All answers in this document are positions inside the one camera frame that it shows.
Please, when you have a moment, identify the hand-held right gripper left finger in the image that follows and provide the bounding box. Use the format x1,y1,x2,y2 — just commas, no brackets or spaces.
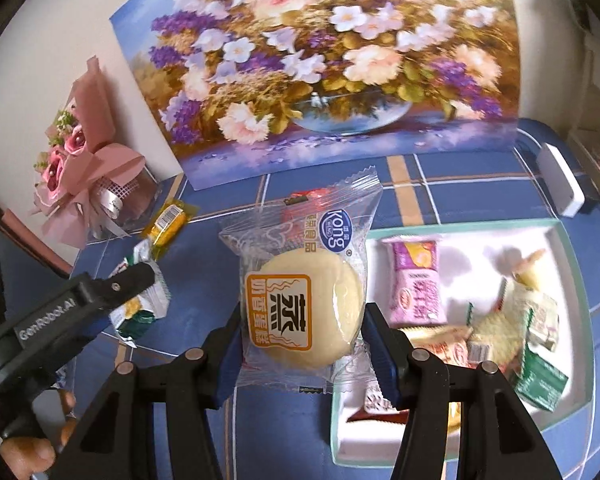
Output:
47,302,246,480

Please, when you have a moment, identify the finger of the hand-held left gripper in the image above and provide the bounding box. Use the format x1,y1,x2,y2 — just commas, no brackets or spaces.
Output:
87,262,163,313

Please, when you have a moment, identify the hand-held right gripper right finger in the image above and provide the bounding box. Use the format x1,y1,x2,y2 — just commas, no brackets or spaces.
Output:
362,300,561,480

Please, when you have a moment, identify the white and green snack packet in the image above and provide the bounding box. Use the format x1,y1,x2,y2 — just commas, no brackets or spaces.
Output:
109,240,172,347

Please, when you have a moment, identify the red patterned snack packet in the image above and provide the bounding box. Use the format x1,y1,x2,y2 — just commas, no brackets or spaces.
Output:
347,380,412,424

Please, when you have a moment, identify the yellow cream roll packet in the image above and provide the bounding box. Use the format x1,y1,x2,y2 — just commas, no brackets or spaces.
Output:
405,324,474,367

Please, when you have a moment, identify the clear steamed bun packet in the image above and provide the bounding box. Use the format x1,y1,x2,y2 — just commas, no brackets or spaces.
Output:
219,165,384,397

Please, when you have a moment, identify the clear rice cracker packet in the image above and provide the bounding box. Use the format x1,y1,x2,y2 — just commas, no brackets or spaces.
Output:
466,280,531,367

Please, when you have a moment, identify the white tray box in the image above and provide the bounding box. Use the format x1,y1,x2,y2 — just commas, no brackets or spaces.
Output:
330,217,594,467

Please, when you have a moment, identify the dark green snack packet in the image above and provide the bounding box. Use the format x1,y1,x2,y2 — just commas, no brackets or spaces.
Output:
510,345,570,412

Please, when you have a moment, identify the large white snack packet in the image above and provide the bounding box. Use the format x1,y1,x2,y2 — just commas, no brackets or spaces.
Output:
522,292,561,352

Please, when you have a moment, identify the person's left hand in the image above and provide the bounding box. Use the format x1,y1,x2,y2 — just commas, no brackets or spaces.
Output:
0,390,78,480

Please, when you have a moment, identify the small yellow snack packet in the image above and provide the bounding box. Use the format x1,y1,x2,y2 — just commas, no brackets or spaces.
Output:
142,199,201,254

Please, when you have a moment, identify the blue plaid tablecloth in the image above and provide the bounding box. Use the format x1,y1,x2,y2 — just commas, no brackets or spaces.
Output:
55,117,600,480

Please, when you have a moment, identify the purple snack packet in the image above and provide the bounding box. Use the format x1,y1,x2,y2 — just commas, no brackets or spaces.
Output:
382,237,449,327

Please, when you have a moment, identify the pink flower bouquet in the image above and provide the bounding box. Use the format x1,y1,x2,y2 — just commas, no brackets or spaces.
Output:
29,57,162,249

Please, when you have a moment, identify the red candy packet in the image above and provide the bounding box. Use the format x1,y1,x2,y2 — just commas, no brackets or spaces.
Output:
282,187,342,222

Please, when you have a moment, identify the small white box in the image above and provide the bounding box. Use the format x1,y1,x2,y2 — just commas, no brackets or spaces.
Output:
536,142,586,219

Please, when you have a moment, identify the floral painting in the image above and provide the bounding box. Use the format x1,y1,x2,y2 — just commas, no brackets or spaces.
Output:
109,0,524,192

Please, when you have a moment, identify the white shelf unit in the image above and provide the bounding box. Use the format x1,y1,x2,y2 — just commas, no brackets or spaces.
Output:
565,0,600,211

